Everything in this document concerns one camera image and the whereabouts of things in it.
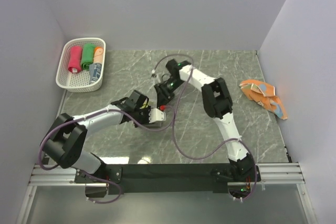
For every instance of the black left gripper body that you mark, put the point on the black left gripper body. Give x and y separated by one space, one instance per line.
142 116

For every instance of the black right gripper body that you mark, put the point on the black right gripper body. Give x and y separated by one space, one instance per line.
168 87

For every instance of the orange patterned towel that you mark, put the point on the orange patterned towel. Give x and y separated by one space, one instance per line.
264 94

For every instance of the grey yellow frog towel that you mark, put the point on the grey yellow frog towel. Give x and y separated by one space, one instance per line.
157 123

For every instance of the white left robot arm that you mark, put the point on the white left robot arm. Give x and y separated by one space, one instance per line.
63 144

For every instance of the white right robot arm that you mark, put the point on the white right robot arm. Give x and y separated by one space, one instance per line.
218 105

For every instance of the blue patterned rolled towel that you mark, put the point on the blue patterned rolled towel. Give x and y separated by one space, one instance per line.
95 72

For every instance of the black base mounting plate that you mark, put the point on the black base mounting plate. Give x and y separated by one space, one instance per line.
165 178

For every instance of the orange rolled towel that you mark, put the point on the orange rolled towel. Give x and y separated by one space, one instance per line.
98 55

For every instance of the white plastic basket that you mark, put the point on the white plastic basket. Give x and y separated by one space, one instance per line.
78 82

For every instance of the pink rolled towel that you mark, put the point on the pink rolled towel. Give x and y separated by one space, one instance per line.
74 60

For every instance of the green rolled towel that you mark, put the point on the green rolled towel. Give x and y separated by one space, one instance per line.
87 56

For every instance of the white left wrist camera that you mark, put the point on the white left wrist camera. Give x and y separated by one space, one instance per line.
156 116

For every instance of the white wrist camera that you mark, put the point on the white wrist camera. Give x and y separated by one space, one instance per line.
156 116
155 77

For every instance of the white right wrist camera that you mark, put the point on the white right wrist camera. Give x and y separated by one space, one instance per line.
155 77

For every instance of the aluminium rail frame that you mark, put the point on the aluminium rail frame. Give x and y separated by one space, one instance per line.
280 197

